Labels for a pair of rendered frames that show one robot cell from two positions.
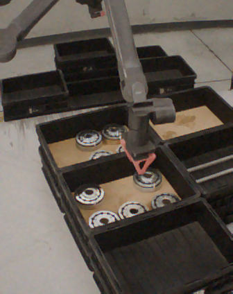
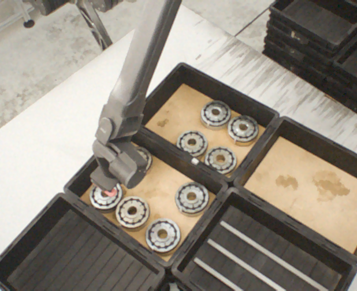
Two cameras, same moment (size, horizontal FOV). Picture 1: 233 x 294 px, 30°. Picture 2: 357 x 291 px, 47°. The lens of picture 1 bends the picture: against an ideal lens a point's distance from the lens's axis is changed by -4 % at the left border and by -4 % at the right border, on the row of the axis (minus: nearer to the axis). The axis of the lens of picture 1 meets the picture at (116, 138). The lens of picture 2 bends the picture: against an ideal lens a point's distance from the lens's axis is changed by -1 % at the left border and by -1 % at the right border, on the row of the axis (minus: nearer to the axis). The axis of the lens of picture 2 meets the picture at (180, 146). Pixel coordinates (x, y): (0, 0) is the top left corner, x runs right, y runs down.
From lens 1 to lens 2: 1.13 m
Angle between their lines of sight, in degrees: 46
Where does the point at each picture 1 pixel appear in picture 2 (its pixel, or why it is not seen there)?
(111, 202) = (144, 183)
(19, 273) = (52, 163)
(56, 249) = not seen: hidden behind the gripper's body
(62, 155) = (182, 107)
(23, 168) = not seen: hidden behind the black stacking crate
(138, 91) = (104, 129)
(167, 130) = (294, 176)
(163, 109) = (119, 167)
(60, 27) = not seen: outside the picture
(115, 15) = (142, 21)
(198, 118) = (348, 198)
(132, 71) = (114, 104)
